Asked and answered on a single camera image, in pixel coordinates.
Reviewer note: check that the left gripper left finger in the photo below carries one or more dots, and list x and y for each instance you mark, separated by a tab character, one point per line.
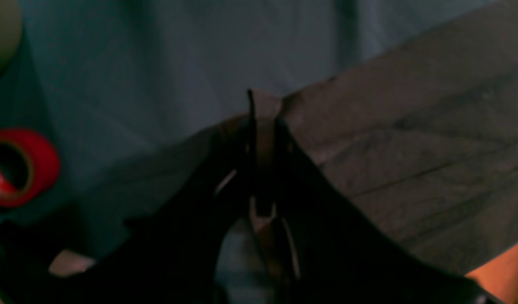
169	259

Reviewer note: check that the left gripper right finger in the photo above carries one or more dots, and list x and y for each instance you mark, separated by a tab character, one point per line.
335	255

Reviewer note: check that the dark grey T-shirt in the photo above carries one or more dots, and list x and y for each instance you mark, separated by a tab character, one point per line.
409	107

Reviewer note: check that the red tape roll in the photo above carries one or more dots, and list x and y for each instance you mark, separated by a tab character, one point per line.
29	165

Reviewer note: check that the blue table cloth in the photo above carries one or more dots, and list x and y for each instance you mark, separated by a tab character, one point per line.
128	89

